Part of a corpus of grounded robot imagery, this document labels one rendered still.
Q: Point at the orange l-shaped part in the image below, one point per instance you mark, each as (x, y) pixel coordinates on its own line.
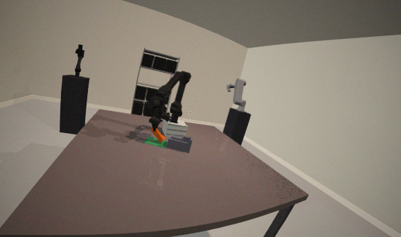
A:
(158, 135)

